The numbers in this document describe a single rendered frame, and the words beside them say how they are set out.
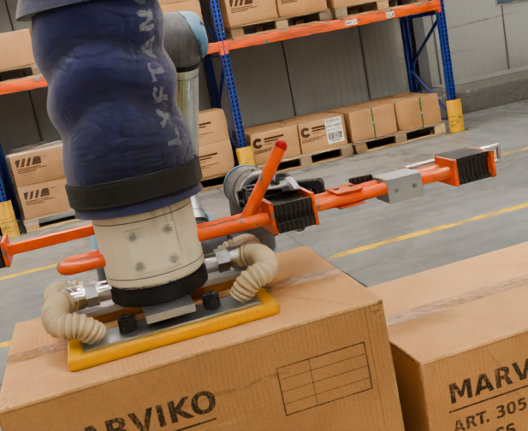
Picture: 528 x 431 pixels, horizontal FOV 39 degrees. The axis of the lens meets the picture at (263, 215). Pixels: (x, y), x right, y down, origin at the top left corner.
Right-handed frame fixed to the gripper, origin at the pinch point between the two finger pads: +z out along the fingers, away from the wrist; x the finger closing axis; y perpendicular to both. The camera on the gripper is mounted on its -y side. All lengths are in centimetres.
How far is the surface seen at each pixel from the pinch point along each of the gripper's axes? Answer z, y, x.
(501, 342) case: 20.1, -24.3, -26.5
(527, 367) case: 20.0, -28.8, -32.5
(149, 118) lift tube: 8.9, 24.1, 21.5
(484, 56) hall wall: -843, -554, -49
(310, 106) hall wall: -844, -283, -65
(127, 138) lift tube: 10.3, 28.0, 19.4
